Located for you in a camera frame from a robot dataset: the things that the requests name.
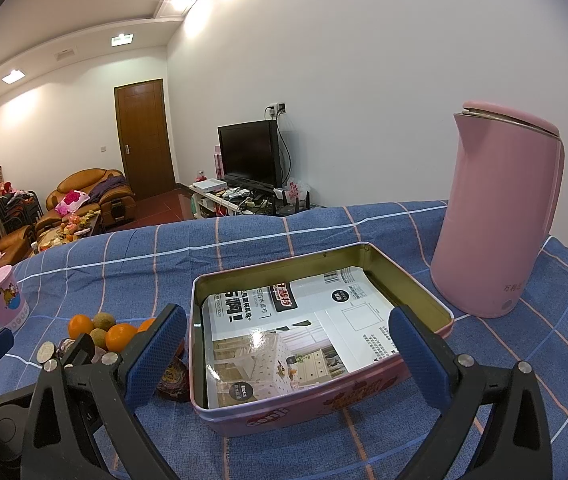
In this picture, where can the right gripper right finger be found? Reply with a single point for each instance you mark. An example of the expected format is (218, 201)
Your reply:
(515, 442)

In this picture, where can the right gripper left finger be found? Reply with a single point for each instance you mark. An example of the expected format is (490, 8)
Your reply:
(119, 383)

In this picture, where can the green kiwi fruit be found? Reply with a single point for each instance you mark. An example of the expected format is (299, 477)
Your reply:
(104, 321)
(99, 337)

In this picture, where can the orange fruit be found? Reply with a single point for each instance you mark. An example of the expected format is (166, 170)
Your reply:
(118, 337)
(146, 325)
(79, 324)

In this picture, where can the pink cartoon mug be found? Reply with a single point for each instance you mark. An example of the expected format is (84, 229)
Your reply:
(14, 309)

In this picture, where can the cluttered coffee table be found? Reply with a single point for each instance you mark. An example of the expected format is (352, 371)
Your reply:
(77, 228)

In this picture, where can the brown leather armchair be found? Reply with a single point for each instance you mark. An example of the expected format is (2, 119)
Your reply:
(108, 190)

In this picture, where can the black rack with clutter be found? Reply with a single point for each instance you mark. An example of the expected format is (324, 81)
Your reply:
(18, 208)

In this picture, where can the printed paper leaflet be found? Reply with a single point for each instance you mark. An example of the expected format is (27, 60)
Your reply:
(275, 340)

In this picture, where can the pink metal tin box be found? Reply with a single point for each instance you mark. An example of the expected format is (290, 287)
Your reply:
(387, 276)

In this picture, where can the white tv stand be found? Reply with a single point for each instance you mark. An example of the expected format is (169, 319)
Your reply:
(211, 198)

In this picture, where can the brown wooden door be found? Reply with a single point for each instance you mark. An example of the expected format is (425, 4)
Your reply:
(144, 138)

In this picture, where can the pink electric kettle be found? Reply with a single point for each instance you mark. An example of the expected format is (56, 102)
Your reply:
(504, 195)

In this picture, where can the black television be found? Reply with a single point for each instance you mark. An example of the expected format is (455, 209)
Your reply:
(250, 153)

